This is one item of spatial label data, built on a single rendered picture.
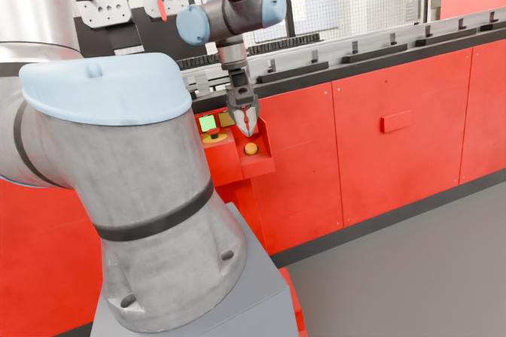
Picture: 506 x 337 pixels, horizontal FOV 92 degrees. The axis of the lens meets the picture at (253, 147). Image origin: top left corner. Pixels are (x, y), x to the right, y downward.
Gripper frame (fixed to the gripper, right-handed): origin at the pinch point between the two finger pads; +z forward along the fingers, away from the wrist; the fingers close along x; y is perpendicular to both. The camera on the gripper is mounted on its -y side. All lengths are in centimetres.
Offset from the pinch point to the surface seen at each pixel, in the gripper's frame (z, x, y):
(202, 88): -10.1, 11.4, 34.1
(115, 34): -35, 36, 36
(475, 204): 80, -116, 20
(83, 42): -38, 67, 84
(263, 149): 6.4, -3.4, 0.3
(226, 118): -3.1, 5.4, 9.6
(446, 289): 76, -62, -16
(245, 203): 22.0, 6.0, -2.8
